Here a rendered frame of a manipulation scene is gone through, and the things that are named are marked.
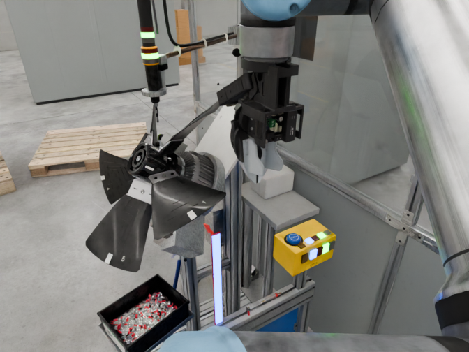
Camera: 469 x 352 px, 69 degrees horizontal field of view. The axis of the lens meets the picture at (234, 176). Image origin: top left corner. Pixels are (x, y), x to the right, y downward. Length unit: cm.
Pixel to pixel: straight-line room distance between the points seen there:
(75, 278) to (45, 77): 443
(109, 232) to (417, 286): 109
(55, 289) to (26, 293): 17
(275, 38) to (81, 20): 605
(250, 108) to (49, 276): 236
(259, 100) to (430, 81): 29
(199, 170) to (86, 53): 546
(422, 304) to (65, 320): 188
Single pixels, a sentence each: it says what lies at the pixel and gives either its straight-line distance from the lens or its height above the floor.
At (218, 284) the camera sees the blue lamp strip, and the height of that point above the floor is 102.
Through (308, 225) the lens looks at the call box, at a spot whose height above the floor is 107.
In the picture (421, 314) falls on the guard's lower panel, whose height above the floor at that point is 68.
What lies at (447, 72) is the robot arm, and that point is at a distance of 27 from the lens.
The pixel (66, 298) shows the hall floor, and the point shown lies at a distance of 251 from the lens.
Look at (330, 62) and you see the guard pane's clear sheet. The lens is 143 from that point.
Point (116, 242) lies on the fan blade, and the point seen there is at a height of 99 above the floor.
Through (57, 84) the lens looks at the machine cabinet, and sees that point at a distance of 655.
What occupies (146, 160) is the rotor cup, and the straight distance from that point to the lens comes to 112.
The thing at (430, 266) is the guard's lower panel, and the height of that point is 90.
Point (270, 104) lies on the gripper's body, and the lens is 48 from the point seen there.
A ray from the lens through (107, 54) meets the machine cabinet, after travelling 658.
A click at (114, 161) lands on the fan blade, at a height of 114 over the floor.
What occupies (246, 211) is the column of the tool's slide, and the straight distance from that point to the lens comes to 193.
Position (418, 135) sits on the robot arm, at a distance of 26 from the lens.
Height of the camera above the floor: 172
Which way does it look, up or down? 29 degrees down
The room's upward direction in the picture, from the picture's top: straight up
